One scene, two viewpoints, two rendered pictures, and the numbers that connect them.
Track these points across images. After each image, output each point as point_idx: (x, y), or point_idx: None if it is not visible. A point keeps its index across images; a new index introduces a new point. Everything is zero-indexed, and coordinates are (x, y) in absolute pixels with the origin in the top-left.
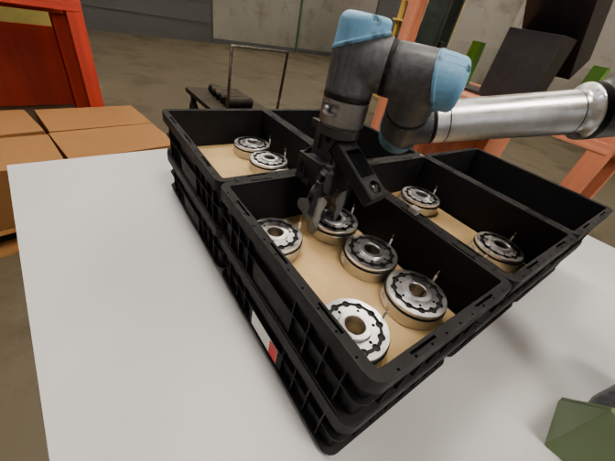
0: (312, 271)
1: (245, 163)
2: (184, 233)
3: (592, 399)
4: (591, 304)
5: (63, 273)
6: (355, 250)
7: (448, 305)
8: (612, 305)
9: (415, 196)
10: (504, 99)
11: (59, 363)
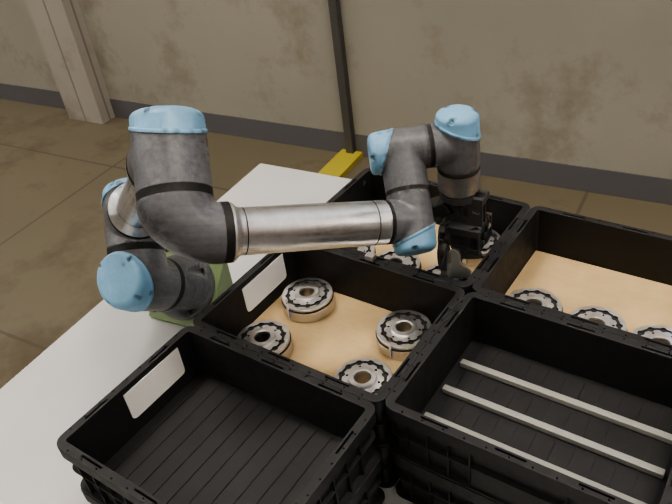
0: (433, 250)
1: (629, 331)
2: None
3: (210, 294)
4: (79, 480)
5: None
6: (408, 257)
7: None
8: (39, 499)
9: (370, 368)
10: (319, 203)
11: None
